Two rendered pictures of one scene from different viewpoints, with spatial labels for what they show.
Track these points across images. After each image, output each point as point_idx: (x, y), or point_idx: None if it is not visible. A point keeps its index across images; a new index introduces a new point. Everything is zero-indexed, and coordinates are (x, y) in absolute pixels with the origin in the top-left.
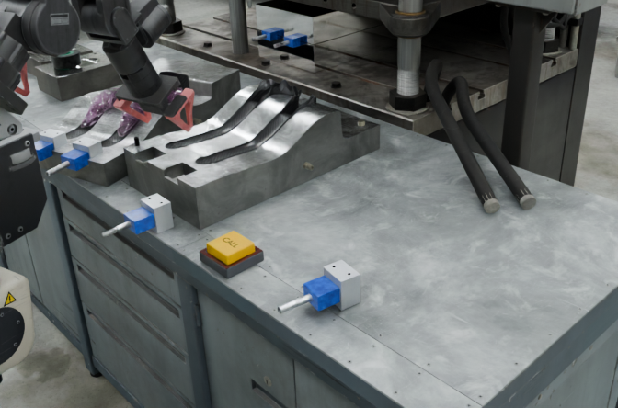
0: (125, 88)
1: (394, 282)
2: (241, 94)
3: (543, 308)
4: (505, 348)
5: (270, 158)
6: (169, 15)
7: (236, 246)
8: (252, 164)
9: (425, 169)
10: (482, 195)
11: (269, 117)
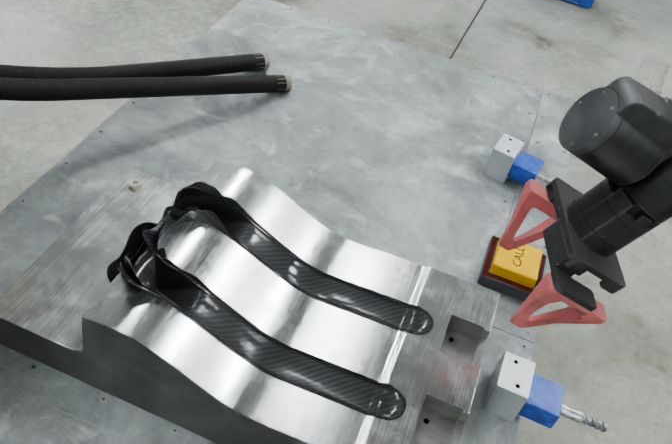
0: (608, 268)
1: (450, 141)
2: (157, 336)
3: (421, 63)
4: (482, 80)
5: (350, 244)
6: (579, 98)
7: (521, 247)
8: (383, 258)
9: (192, 144)
10: (278, 83)
11: (245, 260)
